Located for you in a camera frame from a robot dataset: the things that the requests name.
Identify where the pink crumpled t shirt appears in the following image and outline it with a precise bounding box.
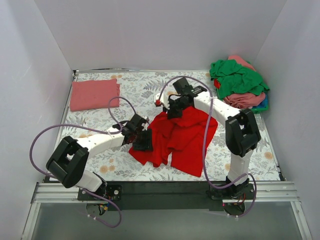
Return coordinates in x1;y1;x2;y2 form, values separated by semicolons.
223;55;266;109

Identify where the red t shirt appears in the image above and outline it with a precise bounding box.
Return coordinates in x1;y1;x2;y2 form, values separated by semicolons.
128;106;208;177

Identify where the folded pink t shirt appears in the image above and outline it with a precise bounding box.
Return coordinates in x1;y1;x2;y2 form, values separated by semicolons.
69;78;120;112

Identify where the blue crumpled garment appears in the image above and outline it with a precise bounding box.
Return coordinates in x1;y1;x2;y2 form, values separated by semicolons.
253;94;269;112

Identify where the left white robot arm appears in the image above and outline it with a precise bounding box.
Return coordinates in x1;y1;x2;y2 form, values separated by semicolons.
46;114;153;200

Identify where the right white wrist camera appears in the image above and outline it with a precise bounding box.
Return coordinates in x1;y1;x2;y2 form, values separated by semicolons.
153;93;170;109

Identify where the green plastic basket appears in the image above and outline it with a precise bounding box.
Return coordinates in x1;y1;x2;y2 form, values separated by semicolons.
215;83;269;114

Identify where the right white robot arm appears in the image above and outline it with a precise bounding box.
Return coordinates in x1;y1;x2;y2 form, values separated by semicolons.
163;75;261;199

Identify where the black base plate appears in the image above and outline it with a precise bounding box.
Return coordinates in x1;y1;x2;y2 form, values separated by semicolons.
77;180;257;212

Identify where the floral patterned table mat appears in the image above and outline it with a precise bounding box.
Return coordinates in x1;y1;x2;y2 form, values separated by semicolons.
59;71;282;181

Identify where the green crumpled t shirt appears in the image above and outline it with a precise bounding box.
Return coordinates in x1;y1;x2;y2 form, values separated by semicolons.
209;59;270;99

